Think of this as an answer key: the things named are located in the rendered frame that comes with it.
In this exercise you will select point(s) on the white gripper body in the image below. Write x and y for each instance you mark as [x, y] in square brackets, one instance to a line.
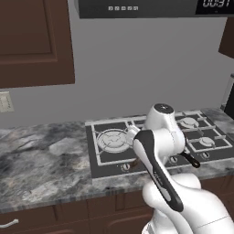
[132, 132]

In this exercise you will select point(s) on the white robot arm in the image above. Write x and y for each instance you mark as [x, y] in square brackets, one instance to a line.
[170, 143]

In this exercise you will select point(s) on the black gas hob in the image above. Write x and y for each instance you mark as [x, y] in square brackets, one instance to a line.
[115, 141]

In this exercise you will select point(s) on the round hob knob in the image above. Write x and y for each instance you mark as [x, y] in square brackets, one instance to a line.
[173, 159]
[205, 154]
[125, 167]

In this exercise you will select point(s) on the dark brown drawer front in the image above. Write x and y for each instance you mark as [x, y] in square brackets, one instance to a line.
[45, 218]
[119, 202]

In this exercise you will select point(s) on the grey tall appliance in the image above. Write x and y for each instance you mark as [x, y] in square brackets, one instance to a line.
[229, 97]

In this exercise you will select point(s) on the dark brown base cupboard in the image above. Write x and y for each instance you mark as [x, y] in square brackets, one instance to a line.
[221, 189]

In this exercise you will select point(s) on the black microwave oven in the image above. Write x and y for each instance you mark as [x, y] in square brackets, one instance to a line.
[146, 7]

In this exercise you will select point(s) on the beige wall socket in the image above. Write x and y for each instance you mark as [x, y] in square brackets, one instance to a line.
[5, 102]

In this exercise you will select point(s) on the dark brown wall cupboard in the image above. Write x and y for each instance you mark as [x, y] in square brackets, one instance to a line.
[228, 38]

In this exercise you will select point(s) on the dark brown wall cupboard door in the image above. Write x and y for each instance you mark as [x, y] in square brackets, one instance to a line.
[33, 39]

